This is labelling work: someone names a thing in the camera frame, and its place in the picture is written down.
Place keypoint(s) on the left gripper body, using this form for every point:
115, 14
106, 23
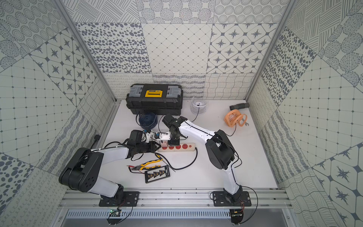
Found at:
151, 145

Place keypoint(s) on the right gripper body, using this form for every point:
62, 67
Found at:
172, 135

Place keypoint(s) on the pink adapter blue fan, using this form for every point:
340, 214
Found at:
164, 144

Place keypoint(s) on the beige red power strip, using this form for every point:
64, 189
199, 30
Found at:
179, 148

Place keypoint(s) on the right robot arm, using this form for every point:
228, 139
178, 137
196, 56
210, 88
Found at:
218, 146

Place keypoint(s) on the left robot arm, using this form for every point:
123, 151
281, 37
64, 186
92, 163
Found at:
82, 171

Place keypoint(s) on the navy blue desk fan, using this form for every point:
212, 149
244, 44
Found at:
148, 120

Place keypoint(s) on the white round desk fan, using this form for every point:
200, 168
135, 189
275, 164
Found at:
198, 105

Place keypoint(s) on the orange desk fan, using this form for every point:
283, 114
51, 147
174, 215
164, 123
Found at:
235, 117

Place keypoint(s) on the yellow black screwdriver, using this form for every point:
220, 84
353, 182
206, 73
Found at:
157, 156

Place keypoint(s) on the yellow black pliers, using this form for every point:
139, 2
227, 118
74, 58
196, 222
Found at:
147, 166

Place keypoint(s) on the black plastic toolbox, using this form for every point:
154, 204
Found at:
161, 99

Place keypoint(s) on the black screwdriver bit case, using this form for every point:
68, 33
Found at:
157, 174

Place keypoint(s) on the black cylindrical flashlight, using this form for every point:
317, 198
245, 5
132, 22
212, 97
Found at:
239, 106

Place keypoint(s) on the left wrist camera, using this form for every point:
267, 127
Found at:
135, 136

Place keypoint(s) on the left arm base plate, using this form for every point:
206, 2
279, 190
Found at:
121, 199

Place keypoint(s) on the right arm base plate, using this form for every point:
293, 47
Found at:
224, 199

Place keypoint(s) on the aluminium rail frame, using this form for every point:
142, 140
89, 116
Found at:
189, 198

